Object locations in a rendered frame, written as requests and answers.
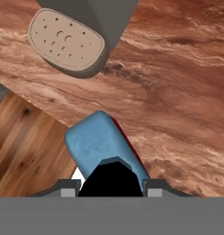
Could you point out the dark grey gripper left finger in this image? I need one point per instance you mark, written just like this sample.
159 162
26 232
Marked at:
66 188

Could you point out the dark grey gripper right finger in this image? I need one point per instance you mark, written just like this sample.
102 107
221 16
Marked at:
156 187

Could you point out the blue and red drink carton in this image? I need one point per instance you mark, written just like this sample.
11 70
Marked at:
98 143

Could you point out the grey stool with tan seat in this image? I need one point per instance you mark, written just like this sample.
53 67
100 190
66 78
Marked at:
66 41

